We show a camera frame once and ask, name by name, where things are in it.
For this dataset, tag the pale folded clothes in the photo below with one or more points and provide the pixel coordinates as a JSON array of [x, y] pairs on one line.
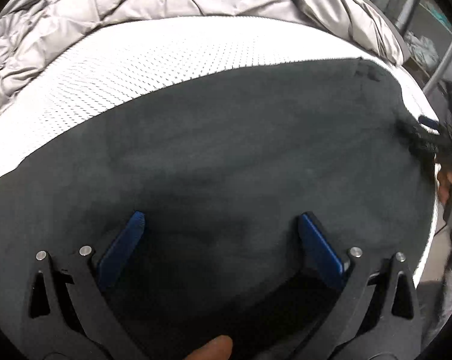
[[421, 50]]

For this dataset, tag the white patterned mattress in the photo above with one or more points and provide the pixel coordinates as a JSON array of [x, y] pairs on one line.
[[136, 63]]

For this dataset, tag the grey metal shelf rack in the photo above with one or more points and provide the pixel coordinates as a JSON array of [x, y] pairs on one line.
[[444, 60]]

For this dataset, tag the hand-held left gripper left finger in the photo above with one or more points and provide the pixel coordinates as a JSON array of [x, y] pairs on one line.
[[123, 240]]

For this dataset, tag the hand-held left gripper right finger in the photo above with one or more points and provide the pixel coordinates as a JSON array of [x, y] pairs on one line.
[[319, 247]]

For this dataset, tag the grey quilted duvet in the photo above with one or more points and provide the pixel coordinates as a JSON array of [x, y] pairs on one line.
[[98, 0]]

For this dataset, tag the black pants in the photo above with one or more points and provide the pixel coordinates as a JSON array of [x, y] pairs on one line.
[[226, 138]]

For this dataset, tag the person's left hand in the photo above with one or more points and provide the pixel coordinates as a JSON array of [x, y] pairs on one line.
[[211, 348]]

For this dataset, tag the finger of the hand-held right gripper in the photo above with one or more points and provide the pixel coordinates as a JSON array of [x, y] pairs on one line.
[[428, 122]]

